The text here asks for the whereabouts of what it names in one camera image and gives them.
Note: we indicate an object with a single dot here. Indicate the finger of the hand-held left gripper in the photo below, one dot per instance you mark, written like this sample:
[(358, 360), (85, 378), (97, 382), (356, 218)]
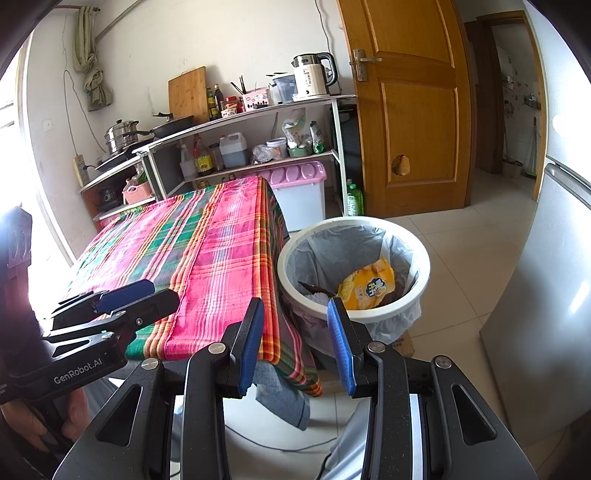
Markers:
[(152, 304), (124, 291)]

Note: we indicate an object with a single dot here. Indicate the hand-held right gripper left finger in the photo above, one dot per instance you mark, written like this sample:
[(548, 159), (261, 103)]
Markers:
[(251, 341)]

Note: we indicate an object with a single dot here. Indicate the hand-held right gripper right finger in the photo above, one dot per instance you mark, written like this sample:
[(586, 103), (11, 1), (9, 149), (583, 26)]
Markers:
[(341, 350)]

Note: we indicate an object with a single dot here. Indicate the white plastic bin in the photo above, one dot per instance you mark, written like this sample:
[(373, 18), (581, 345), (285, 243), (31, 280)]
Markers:
[(369, 317)]

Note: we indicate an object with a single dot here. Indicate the brown snack wrapper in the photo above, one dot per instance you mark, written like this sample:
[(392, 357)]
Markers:
[(316, 288)]

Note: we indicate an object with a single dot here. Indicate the orange yellow snack bag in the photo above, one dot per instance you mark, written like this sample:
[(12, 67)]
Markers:
[(367, 288)]

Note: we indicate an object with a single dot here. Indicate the translucent bin liner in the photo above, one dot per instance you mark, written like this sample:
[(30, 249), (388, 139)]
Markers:
[(332, 249)]

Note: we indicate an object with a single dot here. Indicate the person's left hand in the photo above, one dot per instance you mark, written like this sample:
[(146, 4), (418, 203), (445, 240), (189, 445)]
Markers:
[(76, 415)]

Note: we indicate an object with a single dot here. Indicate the cardboard box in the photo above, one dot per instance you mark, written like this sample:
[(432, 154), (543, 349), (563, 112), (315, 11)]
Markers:
[(401, 344)]

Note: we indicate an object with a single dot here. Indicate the pink green plaid tablecloth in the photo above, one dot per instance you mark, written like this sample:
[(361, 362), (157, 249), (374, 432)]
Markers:
[(207, 258)]

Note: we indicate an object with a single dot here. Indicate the grey cloth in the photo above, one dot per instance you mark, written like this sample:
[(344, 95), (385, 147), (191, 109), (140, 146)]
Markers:
[(286, 406)]

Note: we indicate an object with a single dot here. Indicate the black pot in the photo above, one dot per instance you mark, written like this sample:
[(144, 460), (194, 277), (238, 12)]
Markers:
[(108, 196)]

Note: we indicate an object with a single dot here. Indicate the pink plastic basket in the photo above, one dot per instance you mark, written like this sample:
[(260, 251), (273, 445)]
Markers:
[(137, 191)]

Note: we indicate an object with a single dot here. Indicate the low white shelf unit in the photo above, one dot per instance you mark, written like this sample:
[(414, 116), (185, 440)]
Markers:
[(99, 181)]

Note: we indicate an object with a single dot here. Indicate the tall white kitchen shelf unit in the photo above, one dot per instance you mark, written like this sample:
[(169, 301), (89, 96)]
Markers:
[(166, 173)]

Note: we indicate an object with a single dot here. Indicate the white power strip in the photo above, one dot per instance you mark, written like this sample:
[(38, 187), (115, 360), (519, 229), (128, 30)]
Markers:
[(79, 168)]

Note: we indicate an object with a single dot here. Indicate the black induction cooktop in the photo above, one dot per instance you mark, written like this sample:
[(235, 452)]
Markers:
[(117, 159)]

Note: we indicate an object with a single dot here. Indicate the clear plastic bottle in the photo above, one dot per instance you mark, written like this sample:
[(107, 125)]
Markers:
[(187, 164)]

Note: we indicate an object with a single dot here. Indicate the green soda bottle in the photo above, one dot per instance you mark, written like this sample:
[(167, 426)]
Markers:
[(354, 201)]

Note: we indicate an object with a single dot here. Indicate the pink lid storage box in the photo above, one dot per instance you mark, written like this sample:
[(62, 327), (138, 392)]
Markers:
[(300, 194)]

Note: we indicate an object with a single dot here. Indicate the red cap oil bottle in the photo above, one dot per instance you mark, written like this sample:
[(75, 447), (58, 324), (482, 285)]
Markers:
[(202, 157)]

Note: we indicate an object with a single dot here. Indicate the stainless steamer pot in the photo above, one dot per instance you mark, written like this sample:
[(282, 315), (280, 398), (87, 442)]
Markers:
[(121, 136)]

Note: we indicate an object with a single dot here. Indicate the brown glass jar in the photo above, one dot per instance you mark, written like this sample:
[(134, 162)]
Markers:
[(215, 156)]

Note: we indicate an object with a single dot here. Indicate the black frying pan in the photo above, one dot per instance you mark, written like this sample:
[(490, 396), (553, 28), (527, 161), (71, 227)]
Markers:
[(173, 125)]

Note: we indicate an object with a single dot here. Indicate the white jerrycan dark liquid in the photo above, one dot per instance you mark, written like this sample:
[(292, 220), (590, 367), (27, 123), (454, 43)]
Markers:
[(234, 150)]

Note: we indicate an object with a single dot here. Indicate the clear plastic bag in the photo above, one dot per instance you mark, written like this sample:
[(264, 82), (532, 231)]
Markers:
[(260, 155)]

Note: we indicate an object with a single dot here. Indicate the green bowl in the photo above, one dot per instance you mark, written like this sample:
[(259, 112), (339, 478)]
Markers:
[(299, 152)]

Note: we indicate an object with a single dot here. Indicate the white plastic tub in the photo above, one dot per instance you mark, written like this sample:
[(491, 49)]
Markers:
[(277, 146)]

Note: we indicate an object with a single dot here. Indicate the small patterned bowl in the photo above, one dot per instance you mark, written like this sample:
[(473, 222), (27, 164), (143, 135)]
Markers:
[(228, 112)]

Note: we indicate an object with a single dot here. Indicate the bamboo cutting board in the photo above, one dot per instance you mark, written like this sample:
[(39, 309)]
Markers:
[(187, 94)]

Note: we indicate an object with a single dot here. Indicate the green bottle yellow label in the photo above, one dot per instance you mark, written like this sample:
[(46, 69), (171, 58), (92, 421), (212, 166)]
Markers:
[(211, 104)]

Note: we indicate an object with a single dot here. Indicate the dark sauce bottle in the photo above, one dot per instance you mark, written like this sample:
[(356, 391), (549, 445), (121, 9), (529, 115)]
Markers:
[(218, 101)]

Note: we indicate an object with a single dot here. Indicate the black appliance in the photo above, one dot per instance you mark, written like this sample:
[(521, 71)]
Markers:
[(351, 138)]

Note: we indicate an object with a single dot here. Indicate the green white packet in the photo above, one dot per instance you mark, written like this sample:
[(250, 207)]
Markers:
[(317, 138)]

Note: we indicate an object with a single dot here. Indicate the grey refrigerator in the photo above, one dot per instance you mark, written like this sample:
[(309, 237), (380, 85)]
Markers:
[(545, 277)]

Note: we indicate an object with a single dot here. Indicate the white plastic bags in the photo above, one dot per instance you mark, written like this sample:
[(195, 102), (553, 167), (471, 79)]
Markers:
[(295, 129)]

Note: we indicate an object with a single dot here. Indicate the pink utensil box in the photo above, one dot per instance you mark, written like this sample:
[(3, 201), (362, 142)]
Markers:
[(256, 99)]

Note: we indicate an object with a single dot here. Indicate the hanging grey rag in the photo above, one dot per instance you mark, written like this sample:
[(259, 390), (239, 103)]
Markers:
[(90, 60)]

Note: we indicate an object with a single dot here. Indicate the dark chopsticks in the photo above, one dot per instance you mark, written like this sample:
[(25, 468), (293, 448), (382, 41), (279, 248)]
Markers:
[(240, 85)]

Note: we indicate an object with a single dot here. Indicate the wooden door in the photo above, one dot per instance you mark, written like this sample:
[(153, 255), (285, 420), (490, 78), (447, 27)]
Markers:
[(415, 115)]

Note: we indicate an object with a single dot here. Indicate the clear plastic storage container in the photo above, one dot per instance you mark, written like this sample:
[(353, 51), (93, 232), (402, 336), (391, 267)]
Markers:
[(284, 87)]

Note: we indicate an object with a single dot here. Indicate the white electric kettle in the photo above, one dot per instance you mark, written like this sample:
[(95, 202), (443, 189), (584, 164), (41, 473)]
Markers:
[(311, 76)]

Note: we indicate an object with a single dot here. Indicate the dark wooden door frame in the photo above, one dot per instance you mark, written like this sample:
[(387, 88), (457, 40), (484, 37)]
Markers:
[(480, 115)]

